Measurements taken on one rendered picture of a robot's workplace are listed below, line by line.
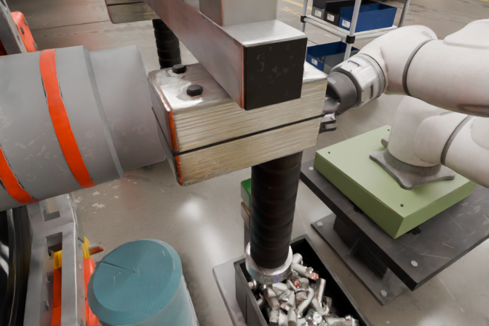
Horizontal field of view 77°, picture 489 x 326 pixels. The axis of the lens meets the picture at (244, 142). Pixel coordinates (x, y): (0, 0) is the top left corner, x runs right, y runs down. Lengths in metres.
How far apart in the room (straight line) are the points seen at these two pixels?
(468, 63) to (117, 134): 0.47
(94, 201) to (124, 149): 1.23
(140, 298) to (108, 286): 0.03
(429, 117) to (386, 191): 0.23
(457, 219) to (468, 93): 0.63
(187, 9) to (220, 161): 0.09
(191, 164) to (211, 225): 1.15
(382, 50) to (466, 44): 0.13
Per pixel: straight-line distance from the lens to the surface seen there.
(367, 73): 0.59
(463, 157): 0.91
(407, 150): 0.98
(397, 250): 0.96
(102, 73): 0.31
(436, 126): 0.93
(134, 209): 1.44
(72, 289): 0.51
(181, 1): 0.20
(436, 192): 1.03
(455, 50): 0.57
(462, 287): 1.37
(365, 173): 1.02
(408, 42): 0.63
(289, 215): 0.25
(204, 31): 0.16
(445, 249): 1.02
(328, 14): 2.14
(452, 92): 0.56
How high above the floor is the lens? 1.02
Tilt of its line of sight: 36 degrees down
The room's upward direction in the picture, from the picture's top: straight up
